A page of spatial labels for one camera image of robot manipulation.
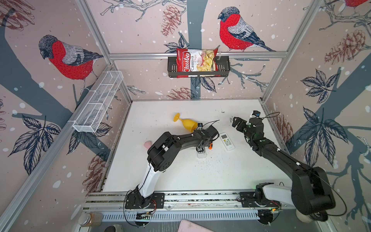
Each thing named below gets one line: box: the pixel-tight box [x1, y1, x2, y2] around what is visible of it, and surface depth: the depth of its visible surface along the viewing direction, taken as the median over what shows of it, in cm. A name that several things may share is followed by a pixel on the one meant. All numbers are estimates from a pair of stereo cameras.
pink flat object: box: [177, 219, 215, 232], surface depth 66 cm
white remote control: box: [219, 132, 236, 152], surface depth 97 cm
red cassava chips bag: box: [176, 47, 221, 79], surface depth 89 cm
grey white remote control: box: [196, 146, 207, 159], surface depth 92 cm
